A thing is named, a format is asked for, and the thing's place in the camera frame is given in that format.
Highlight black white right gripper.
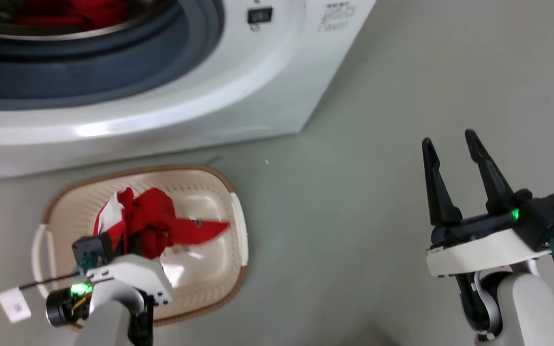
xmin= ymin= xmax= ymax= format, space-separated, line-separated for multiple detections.
xmin=421 ymin=129 xmax=553 ymax=278

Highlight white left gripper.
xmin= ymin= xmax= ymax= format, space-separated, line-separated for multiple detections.
xmin=85 ymin=254 xmax=174 ymax=308

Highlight red and white garment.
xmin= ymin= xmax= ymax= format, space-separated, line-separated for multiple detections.
xmin=93 ymin=187 xmax=231 ymax=260

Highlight beige plastic laundry basket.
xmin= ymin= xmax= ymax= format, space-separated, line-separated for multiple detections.
xmin=31 ymin=165 xmax=249 ymax=328

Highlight white front-load washing machine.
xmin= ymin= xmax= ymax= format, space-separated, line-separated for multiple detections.
xmin=0 ymin=0 xmax=378 ymax=182

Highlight red clothes in drum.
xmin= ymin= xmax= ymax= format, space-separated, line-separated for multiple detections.
xmin=12 ymin=0 xmax=131 ymax=27

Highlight dark grey rubber door gasket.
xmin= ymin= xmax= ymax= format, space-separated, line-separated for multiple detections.
xmin=0 ymin=0 xmax=225 ymax=111

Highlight black door latch socket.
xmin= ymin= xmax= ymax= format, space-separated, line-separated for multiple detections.
xmin=247 ymin=7 xmax=274 ymax=25

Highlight thin black cable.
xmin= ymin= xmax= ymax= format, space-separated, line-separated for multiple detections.
xmin=0 ymin=272 xmax=81 ymax=313

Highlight white cable tag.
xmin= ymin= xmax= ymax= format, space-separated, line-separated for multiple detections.
xmin=0 ymin=287 xmax=32 ymax=323

